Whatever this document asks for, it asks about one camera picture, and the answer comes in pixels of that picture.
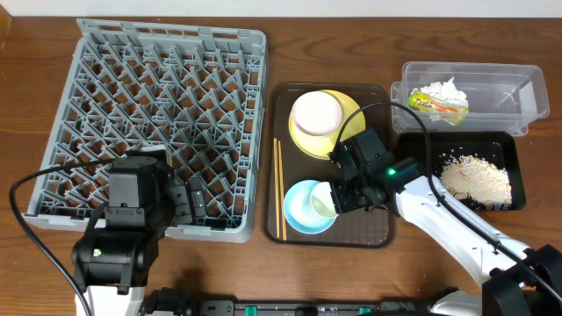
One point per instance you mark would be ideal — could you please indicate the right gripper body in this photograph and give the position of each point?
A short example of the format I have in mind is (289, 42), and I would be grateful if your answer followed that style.
(341, 198)

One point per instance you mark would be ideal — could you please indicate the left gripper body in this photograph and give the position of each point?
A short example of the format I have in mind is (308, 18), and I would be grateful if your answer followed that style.
(181, 204)

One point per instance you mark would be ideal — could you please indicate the white cup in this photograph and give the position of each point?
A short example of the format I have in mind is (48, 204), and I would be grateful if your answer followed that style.
(322, 201)

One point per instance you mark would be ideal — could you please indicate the pink bowl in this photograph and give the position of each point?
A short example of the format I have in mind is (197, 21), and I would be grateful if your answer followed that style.
(317, 113)

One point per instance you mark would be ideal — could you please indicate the light blue bowl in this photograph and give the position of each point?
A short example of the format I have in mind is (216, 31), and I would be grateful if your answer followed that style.
(299, 212)

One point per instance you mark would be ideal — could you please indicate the wooden chopstick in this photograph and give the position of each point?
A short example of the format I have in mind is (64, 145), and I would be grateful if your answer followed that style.
(282, 189)
(275, 159)

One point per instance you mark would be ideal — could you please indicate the green snack wrapper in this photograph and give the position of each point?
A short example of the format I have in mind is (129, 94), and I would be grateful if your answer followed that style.
(437, 109)

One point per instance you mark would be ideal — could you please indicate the rice food scraps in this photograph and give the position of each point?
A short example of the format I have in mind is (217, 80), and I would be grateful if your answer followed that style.
(469, 176)

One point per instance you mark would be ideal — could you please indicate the white tissue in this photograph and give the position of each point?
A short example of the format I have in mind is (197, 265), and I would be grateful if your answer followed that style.
(446, 92)

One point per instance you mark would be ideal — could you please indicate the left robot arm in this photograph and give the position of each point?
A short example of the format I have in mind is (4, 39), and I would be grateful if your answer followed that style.
(120, 243)

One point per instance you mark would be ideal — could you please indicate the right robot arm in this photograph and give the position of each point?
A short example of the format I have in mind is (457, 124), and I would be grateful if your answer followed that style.
(514, 278)

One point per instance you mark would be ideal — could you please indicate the grey dishwasher rack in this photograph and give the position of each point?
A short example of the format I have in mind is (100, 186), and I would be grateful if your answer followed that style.
(199, 91)

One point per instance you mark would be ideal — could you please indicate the brown serving tray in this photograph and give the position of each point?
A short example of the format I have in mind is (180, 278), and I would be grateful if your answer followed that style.
(357, 229)

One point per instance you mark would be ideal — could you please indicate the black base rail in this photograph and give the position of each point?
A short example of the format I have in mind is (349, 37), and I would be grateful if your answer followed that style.
(231, 308)

